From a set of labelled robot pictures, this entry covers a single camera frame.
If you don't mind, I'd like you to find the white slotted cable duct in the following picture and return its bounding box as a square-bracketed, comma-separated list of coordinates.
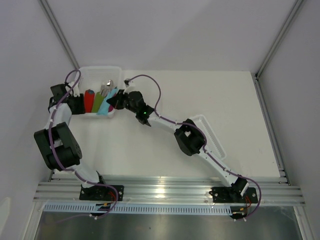
[43, 202, 232, 216]

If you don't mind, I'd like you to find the red napkin roll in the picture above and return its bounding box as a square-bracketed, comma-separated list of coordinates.
[84, 89, 95, 113]

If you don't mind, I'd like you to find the small white plastic tray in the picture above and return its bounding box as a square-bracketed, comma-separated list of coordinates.
[190, 114, 227, 161]

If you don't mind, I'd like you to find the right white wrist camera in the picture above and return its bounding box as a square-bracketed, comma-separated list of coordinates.
[123, 78, 136, 93]

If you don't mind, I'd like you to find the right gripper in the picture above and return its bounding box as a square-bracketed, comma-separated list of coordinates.
[106, 90, 138, 115]

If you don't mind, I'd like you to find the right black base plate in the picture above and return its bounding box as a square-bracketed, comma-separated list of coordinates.
[209, 187, 258, 204]

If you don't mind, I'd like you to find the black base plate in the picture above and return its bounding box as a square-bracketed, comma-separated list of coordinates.
[79, 185, 124, 202]
[209, 187, 258, 204]

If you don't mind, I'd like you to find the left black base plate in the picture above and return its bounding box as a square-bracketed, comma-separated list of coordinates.
[79, 185, 124, 202]

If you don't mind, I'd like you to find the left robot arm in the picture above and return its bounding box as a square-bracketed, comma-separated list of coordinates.
[34, 84, 109, 201]

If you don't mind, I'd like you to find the large white plastic basket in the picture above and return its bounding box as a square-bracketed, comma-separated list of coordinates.
[78, 66, 124, 118]

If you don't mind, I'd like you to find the left aluminium frame post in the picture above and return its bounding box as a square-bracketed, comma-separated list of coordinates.
[37, 0, 80, 69]

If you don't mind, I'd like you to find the teal paper napkin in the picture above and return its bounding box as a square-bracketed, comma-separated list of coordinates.
[97, 87, 119, 118]

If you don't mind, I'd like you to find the pink napkin roll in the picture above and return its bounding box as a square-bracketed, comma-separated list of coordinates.
[108, 105, 114, 114]

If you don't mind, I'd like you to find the aluminium mounting rail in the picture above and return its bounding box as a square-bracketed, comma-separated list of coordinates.
[33, 174, 306, 207]

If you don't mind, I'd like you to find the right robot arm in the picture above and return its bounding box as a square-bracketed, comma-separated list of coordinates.
[106, 89, 249, 202]

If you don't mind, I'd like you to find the right aluminium frame post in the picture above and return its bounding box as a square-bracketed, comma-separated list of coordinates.
[255, 0, 307, 80]

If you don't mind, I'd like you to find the aluminium frame post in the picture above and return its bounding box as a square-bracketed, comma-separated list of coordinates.
[37, 0, 80, 69]
[255, 0, 307, 80]

